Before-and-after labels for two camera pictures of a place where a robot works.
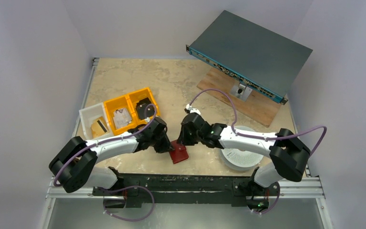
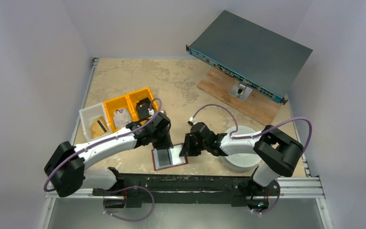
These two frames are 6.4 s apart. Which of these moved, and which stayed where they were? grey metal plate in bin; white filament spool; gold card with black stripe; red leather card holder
Moved: red leather card holder
Stayed: white filament spool; grey metal plate in bin; gold card with black stripe
